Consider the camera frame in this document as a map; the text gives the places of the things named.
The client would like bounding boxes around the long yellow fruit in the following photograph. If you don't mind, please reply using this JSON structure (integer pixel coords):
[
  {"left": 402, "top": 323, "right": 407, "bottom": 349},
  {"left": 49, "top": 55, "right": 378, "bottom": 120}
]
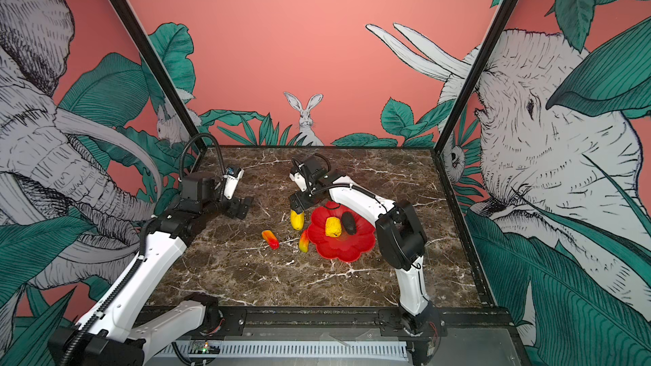
[{"left": 290, "top": 210, "right": 305, "bottom": 231}]

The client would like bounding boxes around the small yellow fruit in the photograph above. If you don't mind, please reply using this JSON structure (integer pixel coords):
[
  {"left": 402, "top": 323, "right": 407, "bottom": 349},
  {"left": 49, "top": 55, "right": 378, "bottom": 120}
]
[{"left": 325, "top": 216, "right": 342, "bottom": 238}]

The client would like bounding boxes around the red yellow mango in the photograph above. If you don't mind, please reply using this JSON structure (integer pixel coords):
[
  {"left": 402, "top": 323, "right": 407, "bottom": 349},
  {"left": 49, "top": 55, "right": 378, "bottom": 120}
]
[
  {"left": 261, "top": 230, "right": 280, "bottom": 250},
  {"left": 298, "top": 230, "right": 310, "bottom": 252}
]

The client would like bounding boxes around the dark avocado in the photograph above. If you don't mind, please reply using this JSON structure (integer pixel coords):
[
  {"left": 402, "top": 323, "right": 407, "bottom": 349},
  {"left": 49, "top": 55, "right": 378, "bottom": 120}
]
[{"left": 341, "top": 212, "right": 357, "bottom": 236}]

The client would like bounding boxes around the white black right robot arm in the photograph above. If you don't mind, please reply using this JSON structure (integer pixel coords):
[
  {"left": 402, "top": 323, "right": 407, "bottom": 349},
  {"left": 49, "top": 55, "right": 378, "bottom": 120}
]
[{"left": 289, "top": 154, "right": 446, "bottom": 338}]

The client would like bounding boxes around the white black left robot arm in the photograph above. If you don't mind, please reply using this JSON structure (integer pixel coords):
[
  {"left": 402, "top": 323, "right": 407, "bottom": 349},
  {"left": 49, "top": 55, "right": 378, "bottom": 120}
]
[{"left": 47, "top": 167, "right": 252, "bottom": 365}]

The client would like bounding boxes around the red flower-shaped bowl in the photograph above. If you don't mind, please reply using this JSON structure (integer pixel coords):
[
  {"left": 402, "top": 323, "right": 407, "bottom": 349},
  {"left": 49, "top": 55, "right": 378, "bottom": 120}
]
[{"left": 307, "top": 202, "right": 376, "bottom": 263}]

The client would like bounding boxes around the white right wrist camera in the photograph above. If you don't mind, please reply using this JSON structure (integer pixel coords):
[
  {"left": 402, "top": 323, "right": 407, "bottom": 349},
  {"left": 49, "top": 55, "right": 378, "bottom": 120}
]
[{"left": 289, "top": 159, "right": 308, "bottom": 191}]

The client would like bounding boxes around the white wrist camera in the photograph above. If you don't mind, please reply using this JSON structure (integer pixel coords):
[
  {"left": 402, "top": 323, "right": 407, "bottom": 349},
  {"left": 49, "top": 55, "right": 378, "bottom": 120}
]
[
  {"left": 223, "top": 166, "right": 243, "bottom": 200},
  {"left": 289, "top": 159, "right": 308, "bottom": 191}
]

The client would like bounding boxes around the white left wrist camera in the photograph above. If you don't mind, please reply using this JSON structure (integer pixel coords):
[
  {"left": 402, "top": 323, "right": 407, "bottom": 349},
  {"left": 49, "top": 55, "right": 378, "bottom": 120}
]
[{"left": 223, "top": 166, "right": 243, "bottom": 200}]

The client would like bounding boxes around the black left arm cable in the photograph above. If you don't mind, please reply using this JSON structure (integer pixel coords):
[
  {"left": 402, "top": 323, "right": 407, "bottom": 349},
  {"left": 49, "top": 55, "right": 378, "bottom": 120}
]
[{"left": 179, "top": 133, "right": 227, "bottom": 184}]

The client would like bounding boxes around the black front mounting rail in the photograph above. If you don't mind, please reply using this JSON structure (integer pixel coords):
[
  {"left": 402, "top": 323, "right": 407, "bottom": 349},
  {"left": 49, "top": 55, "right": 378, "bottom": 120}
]
[{"left": 188, "top": 306, "right": 515, "bottom": 339}]

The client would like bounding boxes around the white slotted cable duct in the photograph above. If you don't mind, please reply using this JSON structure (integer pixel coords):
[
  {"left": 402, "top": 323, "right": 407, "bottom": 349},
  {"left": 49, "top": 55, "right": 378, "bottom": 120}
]
[{"left": 158, "top": 341, "right": 410, "bottom": 362}]

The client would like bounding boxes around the left black frame post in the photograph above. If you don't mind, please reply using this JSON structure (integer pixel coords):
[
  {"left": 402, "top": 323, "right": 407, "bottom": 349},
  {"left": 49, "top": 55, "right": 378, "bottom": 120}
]
[{"left": 108, "top": 0, "right": 198, "bottom": 137}]

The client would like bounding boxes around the black frame post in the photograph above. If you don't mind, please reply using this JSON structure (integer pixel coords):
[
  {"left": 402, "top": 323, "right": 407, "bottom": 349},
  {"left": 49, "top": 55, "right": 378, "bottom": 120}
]
[
  {"left": 108, "top": 0, "right": 198, "bottom": 137},
  {"left": 434, "top": 0, "right": 519, "bottom": 156}
]

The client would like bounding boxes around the right black frame post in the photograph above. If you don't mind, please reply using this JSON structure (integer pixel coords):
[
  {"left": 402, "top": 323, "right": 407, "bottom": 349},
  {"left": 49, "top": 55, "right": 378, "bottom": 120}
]
[{"left": 434, "top": 0, "right": 519, "bottom": 156}]

